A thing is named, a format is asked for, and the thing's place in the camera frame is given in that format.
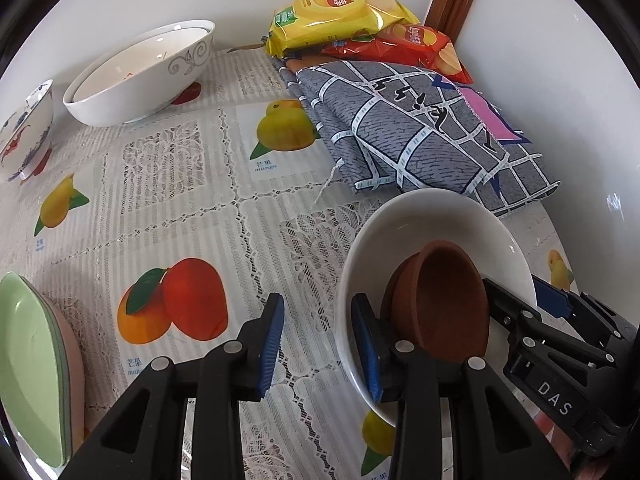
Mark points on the white lemon print bowl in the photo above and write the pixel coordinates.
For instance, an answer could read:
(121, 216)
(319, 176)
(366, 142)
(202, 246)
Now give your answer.
(132, 60)

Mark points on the green square plate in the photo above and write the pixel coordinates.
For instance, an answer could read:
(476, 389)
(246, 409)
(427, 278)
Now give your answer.
(32, 371)

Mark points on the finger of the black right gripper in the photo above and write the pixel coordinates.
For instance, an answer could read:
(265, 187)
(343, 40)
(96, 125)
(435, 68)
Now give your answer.
(551, 299)
(590, 335)

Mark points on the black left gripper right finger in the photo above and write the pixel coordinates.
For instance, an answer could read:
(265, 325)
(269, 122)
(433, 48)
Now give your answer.
(493, 437)

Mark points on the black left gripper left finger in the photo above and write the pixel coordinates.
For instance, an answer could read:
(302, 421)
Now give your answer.
(140, 437)

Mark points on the grey checked cloth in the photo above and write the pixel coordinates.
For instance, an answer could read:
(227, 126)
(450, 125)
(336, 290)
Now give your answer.
(410, 127)

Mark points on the white floral bowl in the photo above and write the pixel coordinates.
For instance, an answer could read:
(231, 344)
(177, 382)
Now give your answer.
(399, 229)

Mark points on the yellow chips bag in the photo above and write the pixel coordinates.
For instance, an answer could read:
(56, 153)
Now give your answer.
(308, 23)

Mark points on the blue crane patterned bowl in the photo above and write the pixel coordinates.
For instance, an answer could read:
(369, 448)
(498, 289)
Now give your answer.
(25, 134)

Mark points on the brown clay bowl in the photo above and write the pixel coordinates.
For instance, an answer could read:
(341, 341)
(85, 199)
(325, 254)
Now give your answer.
(436, 299)

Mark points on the large white bowl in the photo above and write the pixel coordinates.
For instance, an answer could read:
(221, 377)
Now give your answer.
(146, 92)

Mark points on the pink square plate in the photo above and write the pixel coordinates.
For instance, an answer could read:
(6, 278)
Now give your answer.
(74, 377)

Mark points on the red chips bag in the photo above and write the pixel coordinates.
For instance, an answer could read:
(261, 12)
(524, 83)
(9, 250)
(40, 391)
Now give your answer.
(413, 45)

